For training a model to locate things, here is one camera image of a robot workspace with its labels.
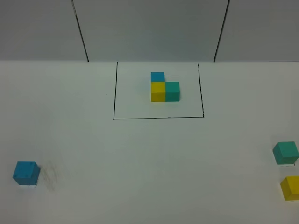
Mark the blue template cube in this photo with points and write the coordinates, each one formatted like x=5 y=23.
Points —
x=157 y=77

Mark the yellow template cube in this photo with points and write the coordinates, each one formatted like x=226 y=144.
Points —
x=158 y=92

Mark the green template cube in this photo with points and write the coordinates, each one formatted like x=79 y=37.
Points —
x=172 y=92

